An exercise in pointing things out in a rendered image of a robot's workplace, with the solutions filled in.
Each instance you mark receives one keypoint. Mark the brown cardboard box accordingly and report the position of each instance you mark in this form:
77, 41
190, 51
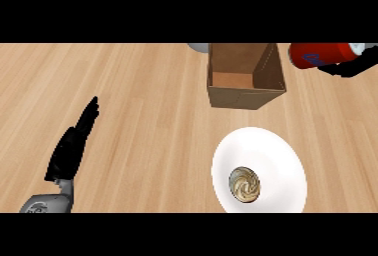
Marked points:
241, 80

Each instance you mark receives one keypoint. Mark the white plate with swirl centre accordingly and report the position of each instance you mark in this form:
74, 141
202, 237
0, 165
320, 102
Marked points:
266, 150

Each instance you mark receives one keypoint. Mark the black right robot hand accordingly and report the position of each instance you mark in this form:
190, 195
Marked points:
354, 68

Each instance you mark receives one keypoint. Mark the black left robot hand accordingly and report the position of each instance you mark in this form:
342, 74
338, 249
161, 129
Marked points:
68, 156

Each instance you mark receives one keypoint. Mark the grey rounded object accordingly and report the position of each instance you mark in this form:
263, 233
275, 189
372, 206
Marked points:
198, 47

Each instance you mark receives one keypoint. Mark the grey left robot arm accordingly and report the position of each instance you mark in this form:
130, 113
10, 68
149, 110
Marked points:
52, 201

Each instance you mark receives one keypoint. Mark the red can with blue print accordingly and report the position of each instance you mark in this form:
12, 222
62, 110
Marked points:
319, 55

